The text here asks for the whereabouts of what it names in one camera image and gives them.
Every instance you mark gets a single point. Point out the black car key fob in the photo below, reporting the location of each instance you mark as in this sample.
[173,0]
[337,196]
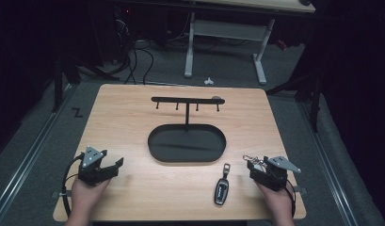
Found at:
[221,190]

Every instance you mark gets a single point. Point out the person's right hand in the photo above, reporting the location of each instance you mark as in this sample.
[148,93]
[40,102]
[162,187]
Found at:
[276,201]

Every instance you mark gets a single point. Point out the person's left hand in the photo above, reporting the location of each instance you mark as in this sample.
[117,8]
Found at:
[86,196]

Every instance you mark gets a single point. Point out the metal floor rail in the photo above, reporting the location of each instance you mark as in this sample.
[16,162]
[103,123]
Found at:
[328,166]
[27,160]

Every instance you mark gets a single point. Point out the dark computer tower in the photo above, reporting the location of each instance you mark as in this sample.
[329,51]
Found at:
[124,31]

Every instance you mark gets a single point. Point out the black key rack with tray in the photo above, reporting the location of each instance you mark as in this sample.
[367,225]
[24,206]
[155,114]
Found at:
[187,144]

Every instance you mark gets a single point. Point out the black metal stand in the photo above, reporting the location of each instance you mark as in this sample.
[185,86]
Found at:
[57,84]
[315,103]

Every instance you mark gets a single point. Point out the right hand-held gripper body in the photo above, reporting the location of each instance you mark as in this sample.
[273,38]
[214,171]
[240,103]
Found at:
[276,175]

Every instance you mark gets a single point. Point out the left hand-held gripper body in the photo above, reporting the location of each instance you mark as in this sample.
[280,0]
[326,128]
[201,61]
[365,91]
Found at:
[90,171]

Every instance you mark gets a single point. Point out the small white floor object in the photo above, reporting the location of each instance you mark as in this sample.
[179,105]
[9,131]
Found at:
[208,81]

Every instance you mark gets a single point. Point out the white-framed wooden desk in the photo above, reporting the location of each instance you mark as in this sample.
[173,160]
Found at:
[231,29]

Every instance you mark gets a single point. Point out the small red object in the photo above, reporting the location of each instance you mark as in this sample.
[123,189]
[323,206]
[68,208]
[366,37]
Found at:
[281,44]

